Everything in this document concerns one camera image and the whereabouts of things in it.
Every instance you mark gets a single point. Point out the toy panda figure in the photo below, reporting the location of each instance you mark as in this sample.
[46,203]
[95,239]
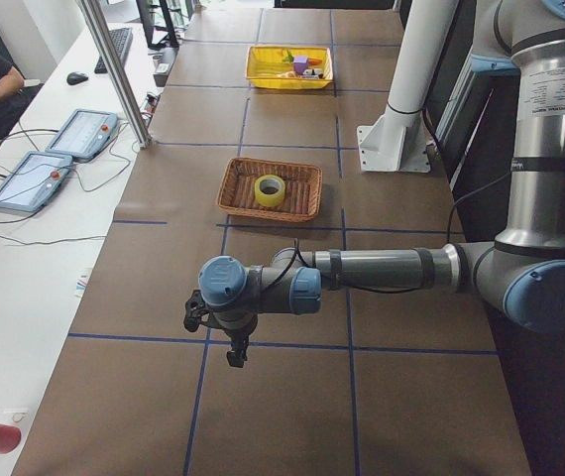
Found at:
[315,73]

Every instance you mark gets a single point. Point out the yellow tape roll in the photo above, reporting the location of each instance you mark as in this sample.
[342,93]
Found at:
[269,191]

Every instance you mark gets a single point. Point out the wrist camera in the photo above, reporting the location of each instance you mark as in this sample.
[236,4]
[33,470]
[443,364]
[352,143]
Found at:
[196,312]

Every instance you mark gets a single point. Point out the toy orange carrot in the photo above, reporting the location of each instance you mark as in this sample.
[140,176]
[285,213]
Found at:
[291,58]

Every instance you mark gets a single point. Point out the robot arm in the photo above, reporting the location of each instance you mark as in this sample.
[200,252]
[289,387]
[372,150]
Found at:
[521,272]

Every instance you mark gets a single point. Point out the teach pendant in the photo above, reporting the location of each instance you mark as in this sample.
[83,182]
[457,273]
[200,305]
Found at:
[34,181]
[84,134]

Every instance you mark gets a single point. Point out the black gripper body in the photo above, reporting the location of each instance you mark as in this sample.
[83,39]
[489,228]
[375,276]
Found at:
[238,338]

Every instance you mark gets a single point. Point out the brown wicker basket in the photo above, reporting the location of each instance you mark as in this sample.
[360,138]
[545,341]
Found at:
[303,185]

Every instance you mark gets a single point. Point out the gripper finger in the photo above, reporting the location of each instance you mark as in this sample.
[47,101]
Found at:
[243,356]
[234,358]

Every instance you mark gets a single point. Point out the black computer mouse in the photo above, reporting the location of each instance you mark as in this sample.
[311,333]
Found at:
[76,77]

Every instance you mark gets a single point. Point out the upper teach pendant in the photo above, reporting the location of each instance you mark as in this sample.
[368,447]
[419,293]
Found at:
[84,134]

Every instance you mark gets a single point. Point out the aluminium frame post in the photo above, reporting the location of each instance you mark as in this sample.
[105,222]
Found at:
[99,31]

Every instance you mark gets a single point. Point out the purple foam block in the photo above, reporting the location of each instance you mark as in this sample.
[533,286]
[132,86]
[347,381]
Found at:
[300,64]

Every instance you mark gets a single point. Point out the yellow plastic basket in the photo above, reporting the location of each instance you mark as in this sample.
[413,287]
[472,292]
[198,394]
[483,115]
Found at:
[265,62]

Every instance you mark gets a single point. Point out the lower teach pendant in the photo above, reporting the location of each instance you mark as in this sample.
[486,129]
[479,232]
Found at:
[34,181]

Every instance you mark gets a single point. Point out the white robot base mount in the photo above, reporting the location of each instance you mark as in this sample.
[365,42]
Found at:
[396,141]

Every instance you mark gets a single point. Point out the black backdrop panel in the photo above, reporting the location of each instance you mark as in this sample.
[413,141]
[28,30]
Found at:
[508,171]

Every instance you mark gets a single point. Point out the black keyboard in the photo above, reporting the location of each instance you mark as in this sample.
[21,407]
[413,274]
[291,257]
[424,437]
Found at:
[121,39]

